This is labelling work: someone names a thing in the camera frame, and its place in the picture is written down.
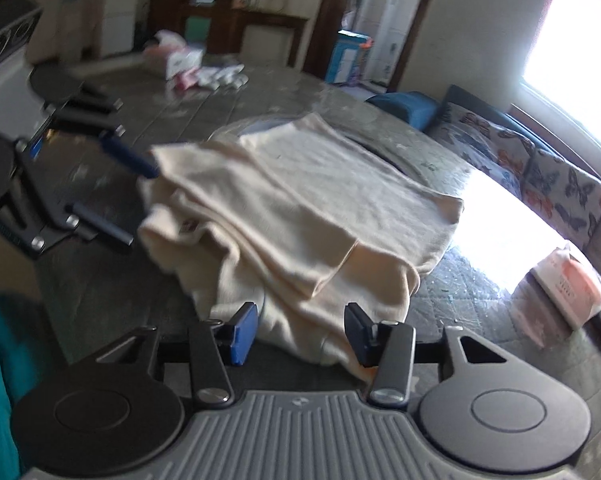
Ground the cream sweater garment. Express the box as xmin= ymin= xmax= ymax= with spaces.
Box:
xmin=139 ymin=114 xmax=463 ymax=382

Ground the grey quilted star tablecloth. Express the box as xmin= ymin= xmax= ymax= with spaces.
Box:
xmin=36 ymin=68 xmax=601 ymax=479

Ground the black round induction cooktop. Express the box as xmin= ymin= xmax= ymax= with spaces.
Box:
xmin=208 ymin=114 xmax=428 ymax=185

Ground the pink white cloth pile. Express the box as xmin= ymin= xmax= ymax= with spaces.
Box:
xmin=171 ymin=64 xmax=250 ymax=92

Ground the white tissue box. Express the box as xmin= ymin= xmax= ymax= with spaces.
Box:
xmin=142 ymin=29 xmax=206 ymax=80

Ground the dark wooden shelf cabinet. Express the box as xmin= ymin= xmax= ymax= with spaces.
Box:
xmin=146 ymin=0 xmax=308 ymax=67

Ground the pink white tissue pack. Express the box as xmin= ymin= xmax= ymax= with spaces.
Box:
xmin=512 ymin=244 xmax=601 ymax=352

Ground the butterfly pillow lower left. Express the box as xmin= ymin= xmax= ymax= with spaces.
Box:
xmin=429 ymin=103 xmax=535 ymax=200

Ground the blue toy box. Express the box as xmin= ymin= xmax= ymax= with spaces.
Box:
xmin=325 ymin=29 xmax=373 ymax=87

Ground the butterfly pillow upright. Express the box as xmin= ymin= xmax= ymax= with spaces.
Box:
xmin=521 ymin=150 xmax=601 ymax=249

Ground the dark wooden door frame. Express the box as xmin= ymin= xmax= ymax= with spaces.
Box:
xmin=302 ymin=0 xmax=431 ymax=92

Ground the window with frame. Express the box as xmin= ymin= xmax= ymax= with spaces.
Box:
xmin=514 ymin=0 xmax=601 ymax=168

